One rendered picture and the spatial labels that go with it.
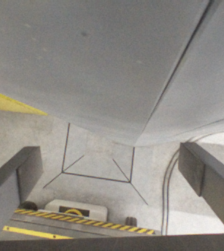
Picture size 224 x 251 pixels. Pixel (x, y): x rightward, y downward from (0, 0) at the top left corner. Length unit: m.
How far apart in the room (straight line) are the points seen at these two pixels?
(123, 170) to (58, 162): 0.33
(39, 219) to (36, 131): 0.50
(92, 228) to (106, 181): 0.32
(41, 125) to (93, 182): 0.40
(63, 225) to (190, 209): 0.58
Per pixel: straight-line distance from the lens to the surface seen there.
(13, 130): 1.12
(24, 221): 0.73
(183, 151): 0.16
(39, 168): 0.17
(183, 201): 0.97
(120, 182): 0.91
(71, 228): 0.67
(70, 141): 0.95
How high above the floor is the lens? 0.91
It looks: 80 degrees down
